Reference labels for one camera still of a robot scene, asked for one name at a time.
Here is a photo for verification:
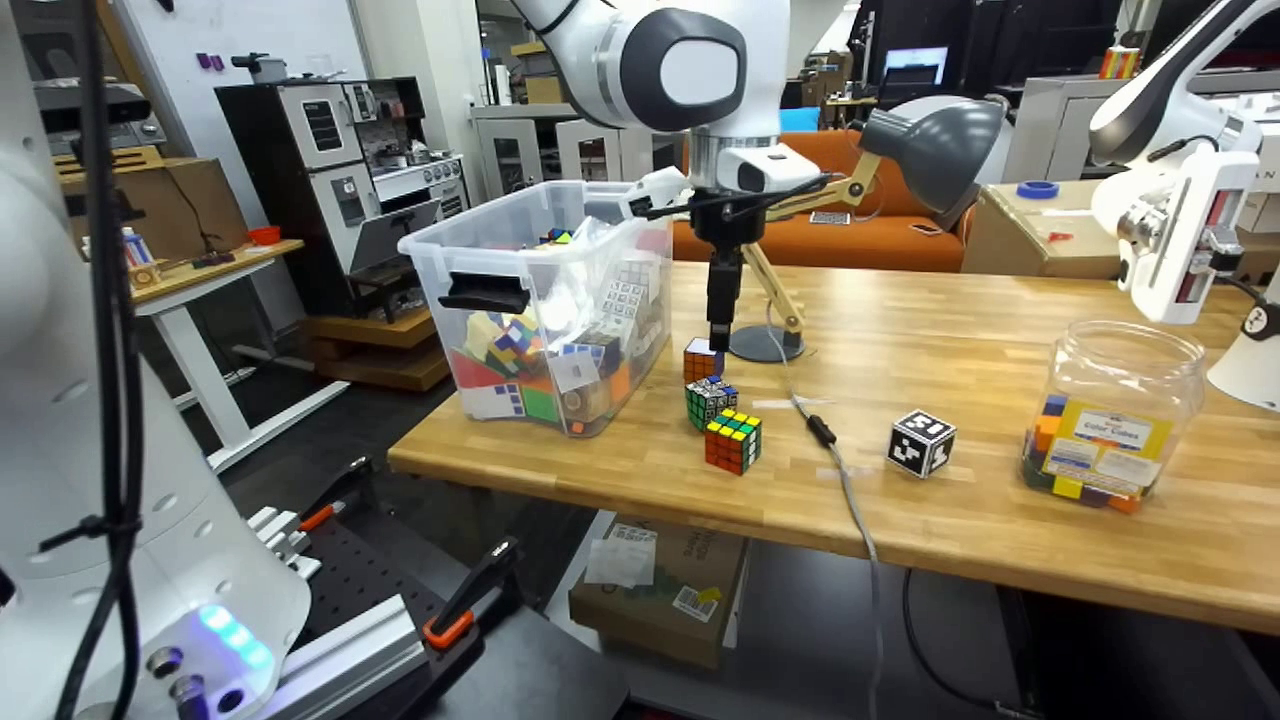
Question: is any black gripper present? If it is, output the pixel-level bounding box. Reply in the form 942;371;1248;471
628;186;781;356

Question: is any red yellow green rubik's cube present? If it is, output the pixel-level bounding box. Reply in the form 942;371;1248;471
703;409;762;475

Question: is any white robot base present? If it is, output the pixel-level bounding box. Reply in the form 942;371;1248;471
0;143;312;720

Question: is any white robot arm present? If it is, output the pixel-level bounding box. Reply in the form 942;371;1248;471
511;0;820;356

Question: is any orange white rubik's cube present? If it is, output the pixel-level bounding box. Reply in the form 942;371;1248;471
685;336;723;382

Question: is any small green blue rubik's cube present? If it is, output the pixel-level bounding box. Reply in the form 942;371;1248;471
685;376;734;430

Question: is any clear plastic storage box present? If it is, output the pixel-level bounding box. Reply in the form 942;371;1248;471
397;180;673;434

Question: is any black white patterned cube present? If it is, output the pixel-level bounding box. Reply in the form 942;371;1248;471
887;409;955;475

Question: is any cardboard box under table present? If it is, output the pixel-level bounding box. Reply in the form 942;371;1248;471
567;514;747;666

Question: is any cardboard box with blue lid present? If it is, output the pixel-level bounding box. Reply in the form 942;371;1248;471
965;180;1121;278

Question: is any orange sofa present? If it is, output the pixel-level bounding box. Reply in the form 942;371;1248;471
673;128;966;270

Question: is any grey wooden desk lamp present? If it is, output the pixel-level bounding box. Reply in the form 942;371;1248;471
723;97;1009;363

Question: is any black orange clamp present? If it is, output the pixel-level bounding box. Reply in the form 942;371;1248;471
419;541;518;650

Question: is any clear jar with blocks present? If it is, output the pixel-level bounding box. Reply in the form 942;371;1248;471
1020;318;1202;512

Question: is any black white equipment cabinet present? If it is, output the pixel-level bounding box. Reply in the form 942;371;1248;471
216;75;471;318

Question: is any white side table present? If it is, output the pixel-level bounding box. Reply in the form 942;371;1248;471
110;237;350;475

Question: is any lamp power cable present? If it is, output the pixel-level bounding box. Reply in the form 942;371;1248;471
762;333;894;720

